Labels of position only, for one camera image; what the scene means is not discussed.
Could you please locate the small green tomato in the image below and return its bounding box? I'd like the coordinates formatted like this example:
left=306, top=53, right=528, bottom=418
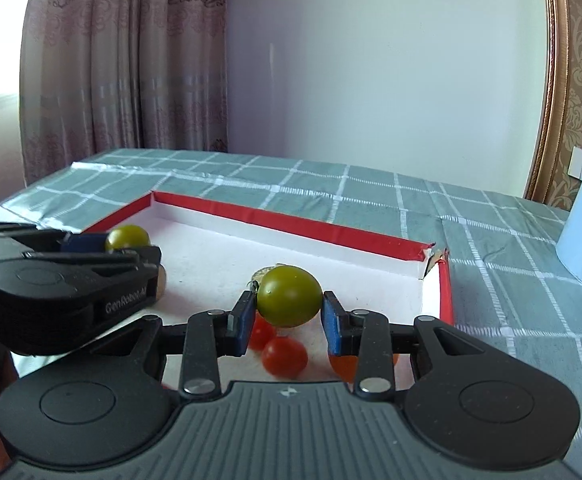
left=104, top=224, right=151, bottom=252

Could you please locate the orange mandarin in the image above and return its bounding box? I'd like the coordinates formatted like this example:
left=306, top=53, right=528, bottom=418
left=328, top=353, right=382, bottom=384

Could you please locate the red cherry tomato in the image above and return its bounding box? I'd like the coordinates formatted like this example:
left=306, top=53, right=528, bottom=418
left=249, top=313, right=277, bottom=352
left=261, top=337, right=308, bottom=379

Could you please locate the dark eggplant piece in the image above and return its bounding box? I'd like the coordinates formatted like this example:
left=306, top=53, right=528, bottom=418
left=249, top=263, right=281, bottom=292

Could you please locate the brown longan fruit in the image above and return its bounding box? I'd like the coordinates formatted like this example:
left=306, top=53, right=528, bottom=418
left=155, top=266, right=167, bottom=300

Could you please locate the large green tomato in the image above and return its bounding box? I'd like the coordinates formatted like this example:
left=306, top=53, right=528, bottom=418
left=256, top=266, right=323, bottom=328

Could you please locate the red shallow cardboard box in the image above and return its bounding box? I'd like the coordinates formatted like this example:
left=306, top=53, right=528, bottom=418
left=10, top=190, right=456, bottom=391

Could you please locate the green plaid tablecloth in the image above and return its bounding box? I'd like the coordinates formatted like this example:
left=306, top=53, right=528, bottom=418
left=0, top=150, right=582, bottom=474

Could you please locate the brown patterned curtain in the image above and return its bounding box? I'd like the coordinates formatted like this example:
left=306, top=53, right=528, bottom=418
left=20, top=0, right=228, bottom=182

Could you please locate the gold framed padded headboard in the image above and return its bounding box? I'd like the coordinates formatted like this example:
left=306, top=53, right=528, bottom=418
left=524, top=0, right=582, bottom=210

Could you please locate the white wall switch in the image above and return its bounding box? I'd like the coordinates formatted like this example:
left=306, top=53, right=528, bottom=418
left=568, top=146, right=582, bottom=181

